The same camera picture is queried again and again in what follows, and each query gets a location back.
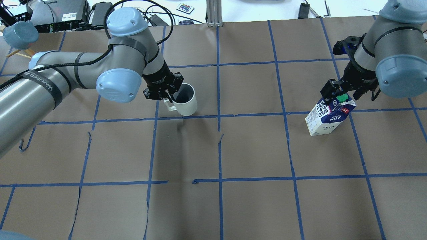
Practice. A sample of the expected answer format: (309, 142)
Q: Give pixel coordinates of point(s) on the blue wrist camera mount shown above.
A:
(347, 46)

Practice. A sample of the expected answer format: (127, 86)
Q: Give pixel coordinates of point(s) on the wooden stand base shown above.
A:
(29, 53)

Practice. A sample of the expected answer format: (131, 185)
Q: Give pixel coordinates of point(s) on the black power adapter brick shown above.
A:
(304, 10)

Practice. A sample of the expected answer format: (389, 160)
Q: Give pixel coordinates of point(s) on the white blue milk carton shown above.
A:
(324, 118)

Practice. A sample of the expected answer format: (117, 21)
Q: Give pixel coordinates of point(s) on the black gripper arm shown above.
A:
(160, 77)

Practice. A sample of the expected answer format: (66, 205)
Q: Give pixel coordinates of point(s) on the white mug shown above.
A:
(184, 101)

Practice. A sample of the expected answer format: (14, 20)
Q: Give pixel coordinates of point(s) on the aluminium frame post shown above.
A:
(214, 13)

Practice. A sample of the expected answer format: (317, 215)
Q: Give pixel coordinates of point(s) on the black box on desk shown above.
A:
(49, 16)

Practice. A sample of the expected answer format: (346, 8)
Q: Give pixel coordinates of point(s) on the small remote control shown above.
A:
(182, 7)

